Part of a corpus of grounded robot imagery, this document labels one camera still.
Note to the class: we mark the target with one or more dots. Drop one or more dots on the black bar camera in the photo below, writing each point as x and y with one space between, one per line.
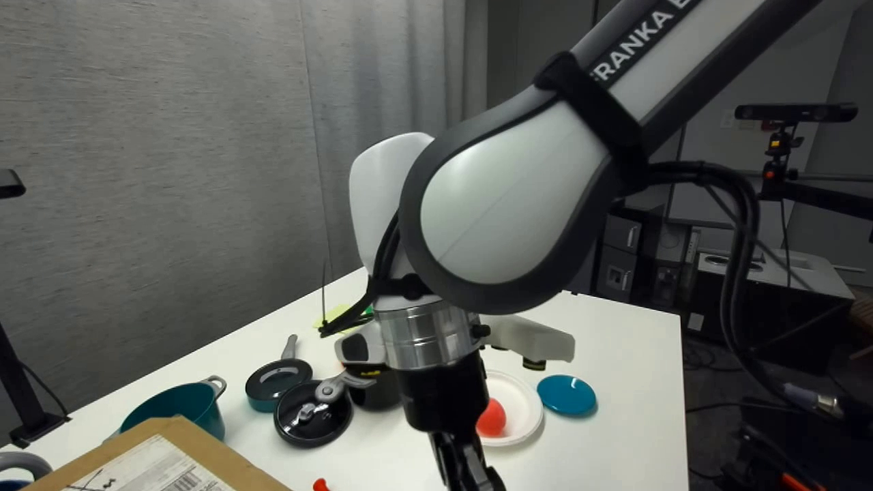
795 114

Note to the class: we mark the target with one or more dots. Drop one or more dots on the black pot with yellow print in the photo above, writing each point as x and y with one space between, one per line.
369 387

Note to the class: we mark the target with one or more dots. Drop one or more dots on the teal pot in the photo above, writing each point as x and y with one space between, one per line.
185 406

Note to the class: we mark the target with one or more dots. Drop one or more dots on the black cabinet with white top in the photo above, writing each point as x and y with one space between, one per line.
800 273

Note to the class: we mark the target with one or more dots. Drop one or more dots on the black camera stand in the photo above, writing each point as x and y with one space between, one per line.
27 425

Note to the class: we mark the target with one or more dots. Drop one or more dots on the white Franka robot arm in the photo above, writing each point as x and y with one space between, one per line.
509 208

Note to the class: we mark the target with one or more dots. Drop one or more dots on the dark grey cabinet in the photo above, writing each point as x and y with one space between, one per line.
637 262

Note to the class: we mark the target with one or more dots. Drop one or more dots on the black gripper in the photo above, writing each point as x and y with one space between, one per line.
446 396

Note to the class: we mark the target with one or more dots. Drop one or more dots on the black equipment case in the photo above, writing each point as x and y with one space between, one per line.
800 445

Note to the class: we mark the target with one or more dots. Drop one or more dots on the black round lid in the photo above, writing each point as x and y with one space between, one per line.
313 426

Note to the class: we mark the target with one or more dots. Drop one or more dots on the cardboard box with label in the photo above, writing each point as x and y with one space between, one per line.
181 437

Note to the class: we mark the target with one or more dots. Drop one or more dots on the blue round plate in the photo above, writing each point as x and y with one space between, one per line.
569 396

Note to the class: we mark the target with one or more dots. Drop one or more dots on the black frying pan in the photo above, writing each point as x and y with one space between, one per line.
275 384

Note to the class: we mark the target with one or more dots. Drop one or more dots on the grey round object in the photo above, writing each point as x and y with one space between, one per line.
17 464

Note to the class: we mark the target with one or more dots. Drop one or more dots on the red plush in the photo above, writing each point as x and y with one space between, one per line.
492 418

